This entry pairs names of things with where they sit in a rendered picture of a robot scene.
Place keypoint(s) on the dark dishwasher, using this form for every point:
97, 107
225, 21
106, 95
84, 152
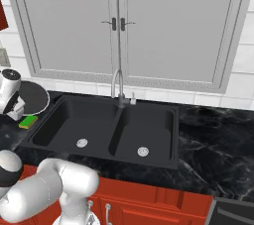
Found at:
231, 212

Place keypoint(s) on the red wall cupboard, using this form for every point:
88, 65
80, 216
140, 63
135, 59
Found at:
2, 16

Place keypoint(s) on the grey metal tap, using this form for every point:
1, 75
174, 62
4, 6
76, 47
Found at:
120, 96

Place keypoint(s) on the grey wall socket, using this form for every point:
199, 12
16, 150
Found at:
4, 57

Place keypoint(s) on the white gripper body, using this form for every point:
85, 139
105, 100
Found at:
16, 111

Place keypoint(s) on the black double sink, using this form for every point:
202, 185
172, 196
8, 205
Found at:
99, 126

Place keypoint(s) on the black round pan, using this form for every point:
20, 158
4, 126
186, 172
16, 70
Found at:
33, 96

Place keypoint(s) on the red drawer front panel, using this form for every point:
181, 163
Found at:
139, 191

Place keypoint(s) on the grey window pane door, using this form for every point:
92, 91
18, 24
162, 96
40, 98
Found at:
69, 21
178, 24

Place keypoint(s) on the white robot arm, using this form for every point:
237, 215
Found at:
39, 189

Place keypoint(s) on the green and yellow sponge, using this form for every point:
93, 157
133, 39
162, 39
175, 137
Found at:
28, 122

